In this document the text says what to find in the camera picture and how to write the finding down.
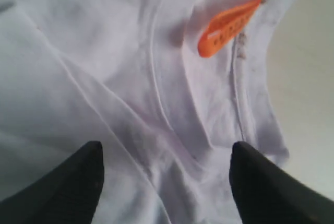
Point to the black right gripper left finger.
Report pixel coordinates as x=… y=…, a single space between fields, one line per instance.
x=68 y=194

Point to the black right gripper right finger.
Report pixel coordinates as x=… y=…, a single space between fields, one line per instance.
x=264 y=193

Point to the white t-shirt red lettering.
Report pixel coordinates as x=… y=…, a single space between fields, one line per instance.
x=167 y=87

